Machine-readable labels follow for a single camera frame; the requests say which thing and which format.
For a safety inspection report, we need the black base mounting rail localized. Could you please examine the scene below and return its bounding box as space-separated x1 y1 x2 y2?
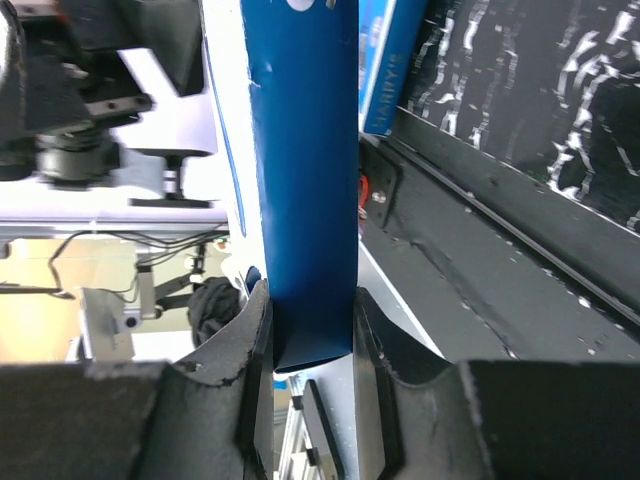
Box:
361 113 639 362

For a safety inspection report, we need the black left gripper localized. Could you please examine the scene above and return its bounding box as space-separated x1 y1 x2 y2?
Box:
1 1 204 180

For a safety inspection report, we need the pile of dark clothes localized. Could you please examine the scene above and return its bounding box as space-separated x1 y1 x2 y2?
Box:
187 276 246 347

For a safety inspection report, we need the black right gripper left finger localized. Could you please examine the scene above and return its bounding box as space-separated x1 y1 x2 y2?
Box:
1 281 273 479

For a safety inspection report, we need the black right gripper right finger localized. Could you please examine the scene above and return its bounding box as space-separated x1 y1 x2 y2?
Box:
353 289 639 479

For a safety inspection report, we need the blue Harry's razor box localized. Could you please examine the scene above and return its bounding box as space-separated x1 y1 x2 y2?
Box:
358 0 428 136

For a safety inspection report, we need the white Harry's razor box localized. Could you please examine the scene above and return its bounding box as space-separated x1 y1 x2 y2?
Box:
199 0 362 374

